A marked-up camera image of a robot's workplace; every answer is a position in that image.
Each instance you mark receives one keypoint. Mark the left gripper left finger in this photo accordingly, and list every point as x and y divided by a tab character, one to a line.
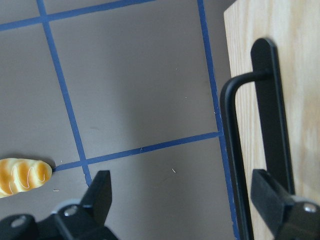
97	200

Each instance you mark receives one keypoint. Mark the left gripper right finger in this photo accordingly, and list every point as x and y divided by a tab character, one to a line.
270	199

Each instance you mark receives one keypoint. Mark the black drawer handle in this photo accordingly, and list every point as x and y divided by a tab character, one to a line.
266	77

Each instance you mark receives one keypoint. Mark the wooden drawer front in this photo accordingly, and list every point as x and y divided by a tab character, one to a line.
294	27

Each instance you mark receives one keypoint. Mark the toy bread roll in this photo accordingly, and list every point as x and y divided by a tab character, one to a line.
19	175

